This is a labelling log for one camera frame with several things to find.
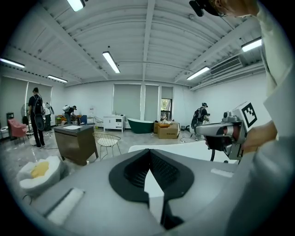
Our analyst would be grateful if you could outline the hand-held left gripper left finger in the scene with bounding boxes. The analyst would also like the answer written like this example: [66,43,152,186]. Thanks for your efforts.
[108,148,151,203]

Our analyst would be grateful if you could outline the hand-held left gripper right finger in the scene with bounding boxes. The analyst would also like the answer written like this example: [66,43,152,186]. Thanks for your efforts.
[149,148,195,201]

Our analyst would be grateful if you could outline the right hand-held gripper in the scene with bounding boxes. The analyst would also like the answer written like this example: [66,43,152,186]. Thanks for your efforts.
[195,101,259,161]

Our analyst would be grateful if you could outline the person's right forearm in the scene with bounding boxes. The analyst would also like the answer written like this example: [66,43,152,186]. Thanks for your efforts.
[242,120,279,154]

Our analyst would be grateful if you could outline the green bathtub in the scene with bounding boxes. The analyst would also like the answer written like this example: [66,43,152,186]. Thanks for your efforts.
[127,118,155,135]

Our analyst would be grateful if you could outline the large cardboard box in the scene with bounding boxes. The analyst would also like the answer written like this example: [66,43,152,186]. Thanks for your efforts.
[157,121,181,140]

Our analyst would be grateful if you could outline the white vanity cabinet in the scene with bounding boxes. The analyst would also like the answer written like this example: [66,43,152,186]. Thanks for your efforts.
[103,114,126,134]

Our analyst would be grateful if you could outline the dark brown cabinet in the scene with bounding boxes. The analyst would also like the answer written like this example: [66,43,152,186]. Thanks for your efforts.
[53,124,100,166]

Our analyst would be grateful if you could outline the short grey window blind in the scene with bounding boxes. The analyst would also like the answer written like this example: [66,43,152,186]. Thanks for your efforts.
[161,86,174,100]

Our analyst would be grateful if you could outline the long ceiling light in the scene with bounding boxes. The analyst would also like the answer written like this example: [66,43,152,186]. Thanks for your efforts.
[186,66,211,81]
[0,57,26,69]
[66,0,86,12]
[47,74,69,84]
[102,51,121,74]
[241,37,263,53]

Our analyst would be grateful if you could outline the narrow grey window blind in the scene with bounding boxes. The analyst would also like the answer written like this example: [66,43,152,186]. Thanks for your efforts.
[144,84,160,122]

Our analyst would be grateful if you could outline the ceiling air vent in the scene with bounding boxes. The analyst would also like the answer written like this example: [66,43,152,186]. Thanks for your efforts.
[209,55,245,76]

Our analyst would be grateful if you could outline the wide grey window blind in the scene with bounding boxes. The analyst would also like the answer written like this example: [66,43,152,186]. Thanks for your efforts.
[112,83,142,121]

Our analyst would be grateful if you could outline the egg-shaped white yellow cushion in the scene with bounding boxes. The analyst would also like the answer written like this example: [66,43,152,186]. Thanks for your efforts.
[16,155,65,197]

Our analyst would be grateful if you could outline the person's white shirt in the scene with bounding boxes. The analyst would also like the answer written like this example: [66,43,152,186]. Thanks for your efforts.
[255,1,295,148]

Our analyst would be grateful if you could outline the pink armchair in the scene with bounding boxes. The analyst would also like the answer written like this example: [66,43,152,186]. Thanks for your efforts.
[7,118,30,144]

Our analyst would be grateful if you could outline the standing fan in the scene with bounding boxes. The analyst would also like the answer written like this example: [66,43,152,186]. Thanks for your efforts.
[21,103,32,125]

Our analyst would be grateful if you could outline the person's head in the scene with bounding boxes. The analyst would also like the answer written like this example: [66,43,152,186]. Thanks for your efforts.
[208,0,262,18]

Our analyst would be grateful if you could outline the gold wire chair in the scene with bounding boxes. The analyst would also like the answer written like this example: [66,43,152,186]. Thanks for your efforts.
[92,131,122,161]

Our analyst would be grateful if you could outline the black head-worn camera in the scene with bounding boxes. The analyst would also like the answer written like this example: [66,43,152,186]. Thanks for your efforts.
[189,0,222,18]

